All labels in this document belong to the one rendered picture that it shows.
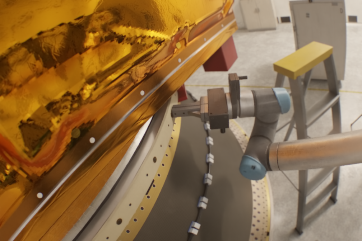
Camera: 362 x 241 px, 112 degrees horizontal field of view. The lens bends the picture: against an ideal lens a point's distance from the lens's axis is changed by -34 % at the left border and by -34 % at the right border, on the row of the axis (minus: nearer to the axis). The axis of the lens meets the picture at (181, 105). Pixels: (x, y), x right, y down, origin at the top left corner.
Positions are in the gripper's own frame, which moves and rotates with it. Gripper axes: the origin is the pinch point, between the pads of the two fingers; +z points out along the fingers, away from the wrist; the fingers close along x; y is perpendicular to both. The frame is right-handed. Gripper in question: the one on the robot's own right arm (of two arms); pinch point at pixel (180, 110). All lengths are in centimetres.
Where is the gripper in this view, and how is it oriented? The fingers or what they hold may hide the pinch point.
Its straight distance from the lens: 53.0
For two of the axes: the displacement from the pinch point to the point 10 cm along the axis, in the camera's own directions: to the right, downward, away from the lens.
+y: 1.8, 8.1, 5.6
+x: 0.9, -5.8, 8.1
